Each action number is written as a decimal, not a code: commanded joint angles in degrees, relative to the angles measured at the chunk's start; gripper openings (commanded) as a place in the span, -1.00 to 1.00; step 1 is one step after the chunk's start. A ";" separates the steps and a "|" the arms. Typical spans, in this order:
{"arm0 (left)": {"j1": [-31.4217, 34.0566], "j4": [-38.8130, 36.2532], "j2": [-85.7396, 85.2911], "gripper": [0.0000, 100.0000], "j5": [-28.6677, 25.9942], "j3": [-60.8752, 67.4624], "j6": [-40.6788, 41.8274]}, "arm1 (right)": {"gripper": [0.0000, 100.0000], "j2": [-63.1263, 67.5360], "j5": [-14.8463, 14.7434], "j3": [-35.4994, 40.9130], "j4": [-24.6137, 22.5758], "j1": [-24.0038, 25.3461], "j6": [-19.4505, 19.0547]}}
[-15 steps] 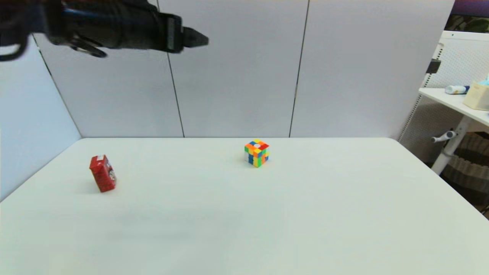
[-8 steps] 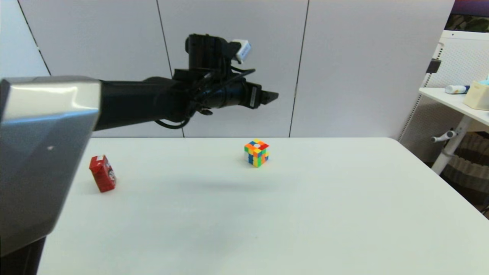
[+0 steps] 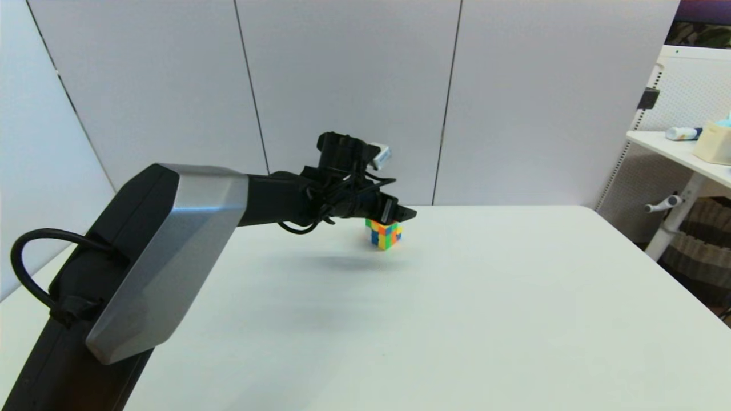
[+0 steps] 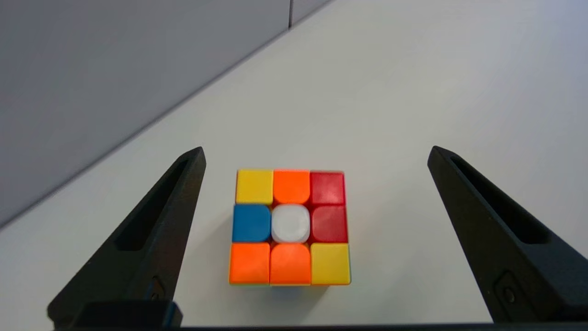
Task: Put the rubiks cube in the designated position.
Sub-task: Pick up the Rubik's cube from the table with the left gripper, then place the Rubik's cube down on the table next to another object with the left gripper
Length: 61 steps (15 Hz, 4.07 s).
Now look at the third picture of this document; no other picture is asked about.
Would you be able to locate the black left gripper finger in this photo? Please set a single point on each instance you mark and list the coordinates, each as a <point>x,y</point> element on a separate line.
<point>388,210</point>
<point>406,214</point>

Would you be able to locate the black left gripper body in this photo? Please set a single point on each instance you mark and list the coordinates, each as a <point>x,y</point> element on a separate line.
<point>360,204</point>

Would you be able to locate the multicoloured rubiks cube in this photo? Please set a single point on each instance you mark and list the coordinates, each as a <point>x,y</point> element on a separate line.
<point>385,235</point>

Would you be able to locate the black and silver left robot arm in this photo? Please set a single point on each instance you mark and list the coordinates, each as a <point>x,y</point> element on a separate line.
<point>171,251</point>

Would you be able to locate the black clip on pegboard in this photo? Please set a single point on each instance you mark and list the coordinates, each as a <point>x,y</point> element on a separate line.
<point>648,99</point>

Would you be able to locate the white desk leg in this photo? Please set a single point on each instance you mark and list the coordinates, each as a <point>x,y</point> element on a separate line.
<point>678,220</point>

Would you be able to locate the white side desk top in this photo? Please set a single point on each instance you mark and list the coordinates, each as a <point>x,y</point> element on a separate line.
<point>677,152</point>

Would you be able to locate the blue and white bottle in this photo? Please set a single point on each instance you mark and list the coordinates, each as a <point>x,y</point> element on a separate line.
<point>683,133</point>

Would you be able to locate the striped fabric basket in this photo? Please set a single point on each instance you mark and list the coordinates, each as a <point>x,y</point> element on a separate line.
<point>701,250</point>

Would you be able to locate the white perforated pegboard panel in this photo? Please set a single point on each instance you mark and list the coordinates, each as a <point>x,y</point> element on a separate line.
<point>694,88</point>

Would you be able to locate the cream storage box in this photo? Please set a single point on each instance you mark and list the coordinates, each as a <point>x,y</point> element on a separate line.
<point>714,144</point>

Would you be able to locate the teal item behind box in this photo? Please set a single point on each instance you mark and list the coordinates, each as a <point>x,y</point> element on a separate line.
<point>726,121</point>

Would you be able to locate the dark patterned background screen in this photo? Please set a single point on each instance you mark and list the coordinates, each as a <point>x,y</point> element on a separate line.
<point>702,23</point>

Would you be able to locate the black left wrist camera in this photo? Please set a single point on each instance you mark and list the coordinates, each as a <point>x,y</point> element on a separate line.
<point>345,151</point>

